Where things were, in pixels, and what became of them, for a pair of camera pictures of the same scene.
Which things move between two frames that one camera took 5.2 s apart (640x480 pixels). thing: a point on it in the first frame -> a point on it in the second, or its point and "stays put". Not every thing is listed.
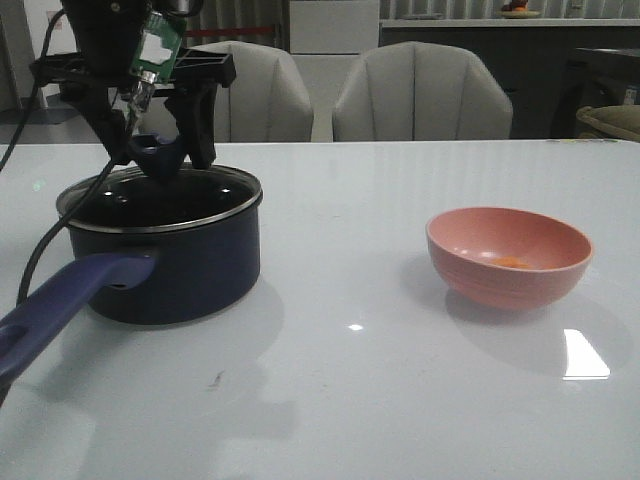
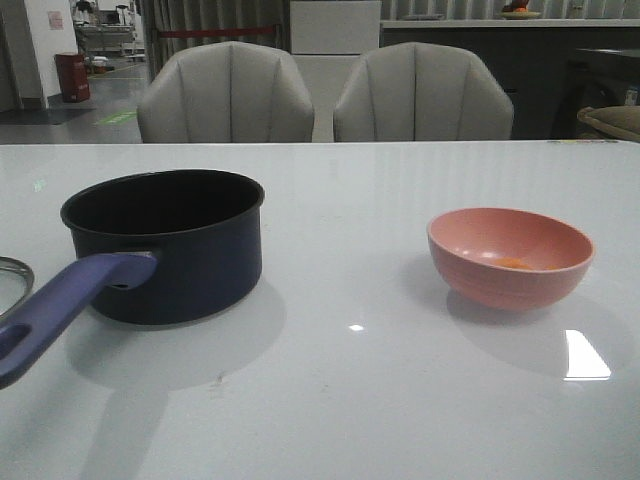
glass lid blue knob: [160, 192] -> [16, 282]
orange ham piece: [511, 261] stays put
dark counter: [552, 68] stays put
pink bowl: [508, 258] stays put
